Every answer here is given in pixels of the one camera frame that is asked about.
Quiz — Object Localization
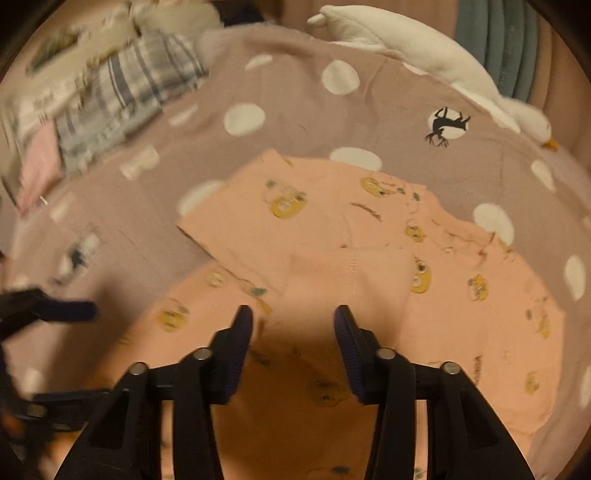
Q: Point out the light pink cloth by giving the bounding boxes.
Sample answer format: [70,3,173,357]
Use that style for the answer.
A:
[16,122,65,215]

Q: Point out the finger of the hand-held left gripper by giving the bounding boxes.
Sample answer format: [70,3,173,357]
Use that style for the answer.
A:
[0,287,99,326]
[25,389,114,429]

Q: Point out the white ruffled sheet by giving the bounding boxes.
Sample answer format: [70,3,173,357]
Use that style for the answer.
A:
[0,76,100,153]

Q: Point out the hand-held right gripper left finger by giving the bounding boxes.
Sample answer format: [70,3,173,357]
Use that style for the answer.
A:
[54,305,254,480]

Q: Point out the white goose plush toy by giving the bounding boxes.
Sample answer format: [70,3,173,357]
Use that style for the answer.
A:
[307,4,559,152]

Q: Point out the teal ribbed pillow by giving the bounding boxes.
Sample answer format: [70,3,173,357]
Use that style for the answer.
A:
[455,0,539,100]

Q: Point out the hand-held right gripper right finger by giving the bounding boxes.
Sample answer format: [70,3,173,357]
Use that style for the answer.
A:
[333,305,536,480]

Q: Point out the blue white plaid cloth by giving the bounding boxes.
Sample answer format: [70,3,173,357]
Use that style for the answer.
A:
[53,30,208,174]

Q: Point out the grey-green ruffled pillow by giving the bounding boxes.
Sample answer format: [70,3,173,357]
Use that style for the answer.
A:
[134,0,222,38]

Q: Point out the pink polka dot blanket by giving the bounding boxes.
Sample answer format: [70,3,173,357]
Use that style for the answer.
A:
[0,28,591,480]

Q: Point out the pink cartoon print pants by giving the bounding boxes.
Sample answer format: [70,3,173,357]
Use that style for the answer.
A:
[88,148,568,480]

